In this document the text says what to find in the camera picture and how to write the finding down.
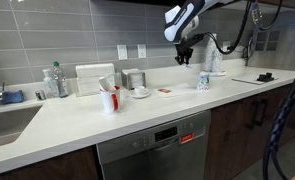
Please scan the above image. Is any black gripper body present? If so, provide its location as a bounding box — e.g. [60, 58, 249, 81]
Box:
[175, 32, 206, 58]

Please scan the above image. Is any printed paper cup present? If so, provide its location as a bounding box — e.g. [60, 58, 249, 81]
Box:
[196, 72, 211, 92]

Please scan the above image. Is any red sachet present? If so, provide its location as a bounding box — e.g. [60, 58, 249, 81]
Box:
[156, 87, 172, 95]

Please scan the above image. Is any small white espresso cup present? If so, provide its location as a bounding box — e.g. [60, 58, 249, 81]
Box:
[134, 85, 149, 97]

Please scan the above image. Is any small metal cup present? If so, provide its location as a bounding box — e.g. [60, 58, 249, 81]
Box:
[34, 89, 47, 101]

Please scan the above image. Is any tall stack of paper cups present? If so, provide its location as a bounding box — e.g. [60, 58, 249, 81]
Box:
[204, 33, 219, 73]

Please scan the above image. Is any white round tray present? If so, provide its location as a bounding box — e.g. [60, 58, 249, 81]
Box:
[202, 69, 227, 77]

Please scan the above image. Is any cream plastic spoon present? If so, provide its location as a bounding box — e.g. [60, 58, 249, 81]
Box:
[166, 89, 195, 99]

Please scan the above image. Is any metal napkin holder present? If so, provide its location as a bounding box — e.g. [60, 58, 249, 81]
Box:
[121, 68, 146, 91]

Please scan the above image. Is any white saucer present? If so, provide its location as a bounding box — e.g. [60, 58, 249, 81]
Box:
[129, 89, 152, 100]

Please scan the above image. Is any white flat board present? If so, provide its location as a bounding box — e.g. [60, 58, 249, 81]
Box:
[231, 74, 279, 86]

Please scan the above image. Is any white rolled item in mug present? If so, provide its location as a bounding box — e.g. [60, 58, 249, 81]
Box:
[98, 76, 117, 93]

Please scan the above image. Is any small black block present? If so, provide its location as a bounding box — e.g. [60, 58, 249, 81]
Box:
[256, 71, 276, 83]

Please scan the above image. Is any stack of white paper towels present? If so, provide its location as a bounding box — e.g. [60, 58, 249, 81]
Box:
[75, 62, 117, 97]

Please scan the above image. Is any stainless steel dishwasher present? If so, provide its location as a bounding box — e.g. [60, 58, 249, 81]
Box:
[96, 109, 212, 180]

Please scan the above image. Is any clear bottle with green cap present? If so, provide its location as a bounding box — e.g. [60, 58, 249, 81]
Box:
[52, 61, 70, 99]

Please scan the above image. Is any clear soap dispenser bottle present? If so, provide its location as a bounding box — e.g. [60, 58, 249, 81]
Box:
[42, 68, 60, 99]

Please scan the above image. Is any dark wood sink cabinet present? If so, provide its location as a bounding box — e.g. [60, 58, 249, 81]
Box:
[0, 146, 100, 180]

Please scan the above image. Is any blue sponge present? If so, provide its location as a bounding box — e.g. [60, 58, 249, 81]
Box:
[0, 89, 25, 105]

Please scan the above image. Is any steel sink basin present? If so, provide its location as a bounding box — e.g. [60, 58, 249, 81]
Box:
[0, 105, 43, 150]

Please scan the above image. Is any white wall outlet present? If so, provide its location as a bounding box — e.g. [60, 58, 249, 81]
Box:
[222, 40, 232, 53]
[137, 43, 148, 60]

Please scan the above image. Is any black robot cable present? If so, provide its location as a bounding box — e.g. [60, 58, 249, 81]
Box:
[203, 0, 284, 56]

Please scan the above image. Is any white wall switch plate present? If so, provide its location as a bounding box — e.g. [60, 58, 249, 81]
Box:
[116, 44, 129, 61]

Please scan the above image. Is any white mug with red handle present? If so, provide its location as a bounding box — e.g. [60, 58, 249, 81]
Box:
[99, 85, 122, 115]

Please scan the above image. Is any black cabinet handle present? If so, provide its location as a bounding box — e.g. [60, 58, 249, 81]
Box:
[255, 97, 269, 127]
[246, 99, 260, 131]

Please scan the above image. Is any dark wood cabinet with handles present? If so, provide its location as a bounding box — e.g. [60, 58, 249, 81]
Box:
[203, 78, 295, 180]

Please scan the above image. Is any dark sleeved cable bundle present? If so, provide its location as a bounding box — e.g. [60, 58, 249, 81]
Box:
[261, 41, 295, 180]

